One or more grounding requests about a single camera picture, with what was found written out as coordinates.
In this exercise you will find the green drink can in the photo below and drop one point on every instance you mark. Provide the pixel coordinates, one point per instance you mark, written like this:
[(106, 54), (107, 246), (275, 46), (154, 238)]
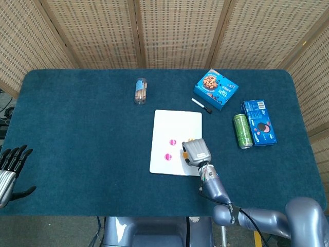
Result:
[(242, 131)]

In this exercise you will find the white magnetic board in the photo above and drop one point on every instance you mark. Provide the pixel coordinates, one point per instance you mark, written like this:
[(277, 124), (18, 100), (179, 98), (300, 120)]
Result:
[(169, 123)]

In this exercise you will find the round red magnet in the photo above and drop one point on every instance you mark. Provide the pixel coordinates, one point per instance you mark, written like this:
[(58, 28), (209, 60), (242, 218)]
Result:
[(172, 142), (168, 156)]

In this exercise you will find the thin metal pole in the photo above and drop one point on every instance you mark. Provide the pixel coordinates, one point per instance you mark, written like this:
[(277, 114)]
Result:
[(223, 236)]

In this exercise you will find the blue chocolate chip cookie box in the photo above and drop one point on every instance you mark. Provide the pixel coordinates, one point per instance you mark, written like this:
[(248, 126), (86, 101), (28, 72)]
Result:
[(215, 88)]

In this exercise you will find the clear jar of biscuit sticks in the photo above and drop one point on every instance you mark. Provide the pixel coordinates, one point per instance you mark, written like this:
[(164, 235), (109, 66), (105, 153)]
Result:
[(141, 90)]

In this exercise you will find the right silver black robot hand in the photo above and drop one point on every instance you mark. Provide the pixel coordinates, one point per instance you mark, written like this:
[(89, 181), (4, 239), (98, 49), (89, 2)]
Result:
[(197, 152)]

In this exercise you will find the dark teal table mat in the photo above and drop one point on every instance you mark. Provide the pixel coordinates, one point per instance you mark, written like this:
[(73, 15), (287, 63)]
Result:
[(77, 144)]

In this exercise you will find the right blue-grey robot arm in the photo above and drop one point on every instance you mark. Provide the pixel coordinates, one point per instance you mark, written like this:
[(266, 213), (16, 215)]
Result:
[(221, 193)]

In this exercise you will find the round yellow magnet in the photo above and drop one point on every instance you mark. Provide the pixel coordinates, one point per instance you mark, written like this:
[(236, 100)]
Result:
[(190, 139), (184, 155)]

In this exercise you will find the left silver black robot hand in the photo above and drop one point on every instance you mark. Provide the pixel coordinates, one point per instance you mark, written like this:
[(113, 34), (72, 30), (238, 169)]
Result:
[(7, 175)]

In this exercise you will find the blue Oreo cookie box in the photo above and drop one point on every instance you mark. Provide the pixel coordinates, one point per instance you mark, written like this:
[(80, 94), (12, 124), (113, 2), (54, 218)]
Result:
[(259, 123)]

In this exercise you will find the white marker with black cap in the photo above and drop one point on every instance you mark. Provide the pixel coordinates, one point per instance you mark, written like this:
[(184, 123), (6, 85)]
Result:
[(200, 105)]

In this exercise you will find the blue-grey robot torso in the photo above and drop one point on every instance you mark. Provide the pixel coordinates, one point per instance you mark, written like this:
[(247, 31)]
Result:
[(154, 231)]

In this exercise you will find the woven bamboo folding screen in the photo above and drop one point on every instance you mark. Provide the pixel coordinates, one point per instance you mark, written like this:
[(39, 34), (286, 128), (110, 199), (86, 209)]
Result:
[(180, 33)]

